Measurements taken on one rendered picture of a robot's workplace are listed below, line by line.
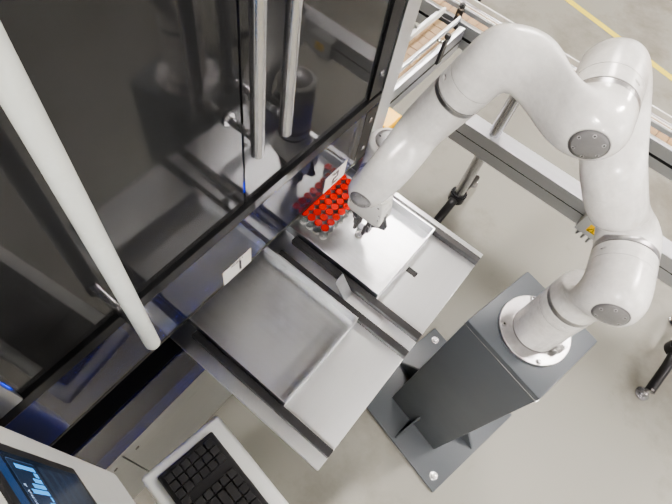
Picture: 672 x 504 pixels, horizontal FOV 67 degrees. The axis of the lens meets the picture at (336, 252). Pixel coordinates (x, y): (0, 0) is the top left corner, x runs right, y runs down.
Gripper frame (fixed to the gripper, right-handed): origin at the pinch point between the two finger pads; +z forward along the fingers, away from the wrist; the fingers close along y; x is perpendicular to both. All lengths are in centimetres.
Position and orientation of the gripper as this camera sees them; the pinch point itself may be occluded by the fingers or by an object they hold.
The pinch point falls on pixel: (362, 224)
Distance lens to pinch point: 129.9
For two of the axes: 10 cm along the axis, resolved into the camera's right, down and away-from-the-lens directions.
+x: -6.2, 6.4, -4.5
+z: -1.3, 4.8, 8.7
